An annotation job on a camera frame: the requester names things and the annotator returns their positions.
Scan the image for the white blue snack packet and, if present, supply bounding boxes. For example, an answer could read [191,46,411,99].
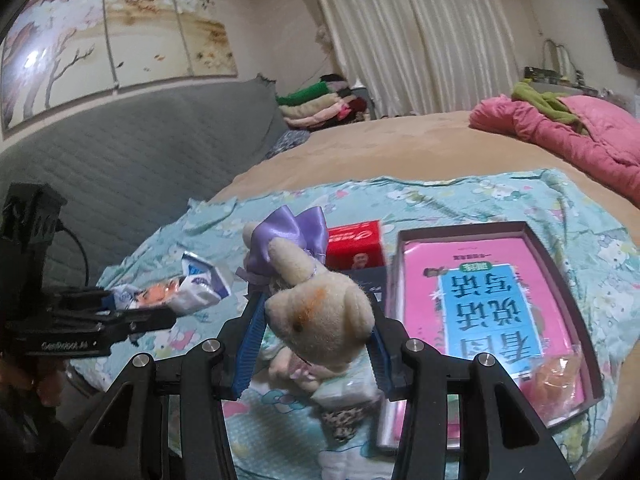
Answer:
[109,250,234,317]

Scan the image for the beige plush bear purple bow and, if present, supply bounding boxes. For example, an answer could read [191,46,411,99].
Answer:
[236,206,374,373]

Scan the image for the leopard print scrunchie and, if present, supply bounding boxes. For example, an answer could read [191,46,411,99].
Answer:
[320,405,369,443]

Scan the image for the orange sponge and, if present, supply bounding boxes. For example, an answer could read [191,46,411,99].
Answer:
[521,344,582,419]

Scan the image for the beige plush bear pink ribbon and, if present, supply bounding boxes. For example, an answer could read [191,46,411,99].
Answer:
[268,347,338,394]

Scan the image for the person's left hand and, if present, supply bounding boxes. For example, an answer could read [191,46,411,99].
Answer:
[1,352,67,408]

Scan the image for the dark blue small box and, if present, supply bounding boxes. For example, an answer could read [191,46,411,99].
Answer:
[343,266,387,306]

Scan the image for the pink blue book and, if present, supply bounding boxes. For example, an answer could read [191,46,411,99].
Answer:
[394,237,586,436]

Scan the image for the red white tissue box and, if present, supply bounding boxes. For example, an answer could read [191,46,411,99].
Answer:
[326,221,385,271]

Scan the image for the grey quilted headboard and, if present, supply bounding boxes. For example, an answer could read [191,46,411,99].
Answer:
[1,76,288,286]

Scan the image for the dark floral pillow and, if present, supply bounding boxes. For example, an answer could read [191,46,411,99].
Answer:
[265,130,311,159]

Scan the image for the dark shallow box tray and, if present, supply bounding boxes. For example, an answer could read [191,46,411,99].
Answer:
[375,220,606,453]

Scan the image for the stack of folded clothes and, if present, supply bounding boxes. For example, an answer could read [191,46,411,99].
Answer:
[277,74,368,131]

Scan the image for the hello kitty blue cloth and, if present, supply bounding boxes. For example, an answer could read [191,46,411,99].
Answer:
[69,167,640,480]

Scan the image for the green garment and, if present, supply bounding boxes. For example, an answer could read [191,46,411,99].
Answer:
[511,81,588,134]

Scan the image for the pink quilt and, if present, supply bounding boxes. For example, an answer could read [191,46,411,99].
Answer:
[469,96,639,205]

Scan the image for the white curtain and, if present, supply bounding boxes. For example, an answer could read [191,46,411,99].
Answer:
[318,0,518,117]

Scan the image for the black television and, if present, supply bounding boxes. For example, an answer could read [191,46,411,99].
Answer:
[599,8,640,70]

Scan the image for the black cable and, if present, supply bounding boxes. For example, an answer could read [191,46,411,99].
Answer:
[55,224,91,288]

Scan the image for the wall painting panels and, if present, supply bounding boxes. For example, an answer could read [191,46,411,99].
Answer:
[1,0,239,133]

